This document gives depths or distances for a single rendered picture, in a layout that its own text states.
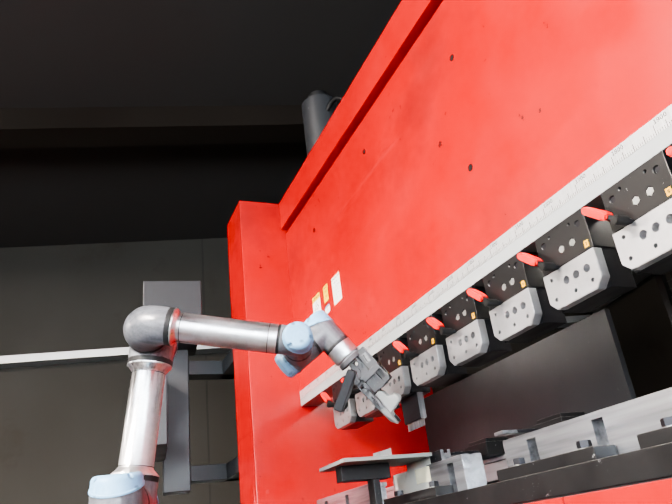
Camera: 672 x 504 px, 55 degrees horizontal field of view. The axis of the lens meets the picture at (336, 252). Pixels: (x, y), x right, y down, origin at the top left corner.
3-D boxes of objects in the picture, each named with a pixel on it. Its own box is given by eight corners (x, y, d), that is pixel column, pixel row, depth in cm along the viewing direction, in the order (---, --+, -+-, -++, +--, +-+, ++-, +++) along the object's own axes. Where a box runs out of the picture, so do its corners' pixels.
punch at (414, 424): (405, 432, 191) (400, 400, 195) (411, 431, 191) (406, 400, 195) (422, 425, 182) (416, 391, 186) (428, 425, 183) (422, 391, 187)
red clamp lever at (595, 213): (579, 205, 120) (618, 215, 112) (596, 206, 122) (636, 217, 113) (577, 214, 121) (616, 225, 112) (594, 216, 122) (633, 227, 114)
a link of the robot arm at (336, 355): (325, 356, 173) (331, 356, 180) (337, 368, 171) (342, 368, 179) (346, 336, 172) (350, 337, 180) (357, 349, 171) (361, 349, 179)
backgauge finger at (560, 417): (485, 444, 161) (481, 424, 163) (567, 439, 171) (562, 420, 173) (514, 435, 151) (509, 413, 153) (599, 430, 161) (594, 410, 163)
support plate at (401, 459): (319, 472, 180) (318, 468, 180) (402, 466, 190) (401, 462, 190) (343, 462, 165) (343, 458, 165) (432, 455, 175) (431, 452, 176)
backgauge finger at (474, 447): (422, 464, 188) (419, 447, 190) (496, 459, 198) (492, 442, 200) (443, 458, 178) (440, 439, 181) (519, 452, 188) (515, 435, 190)
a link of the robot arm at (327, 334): (298, 331, 181) (321, 312, 184) (324, 360, 178) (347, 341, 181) (299, 323, 174) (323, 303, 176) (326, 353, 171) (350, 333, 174)
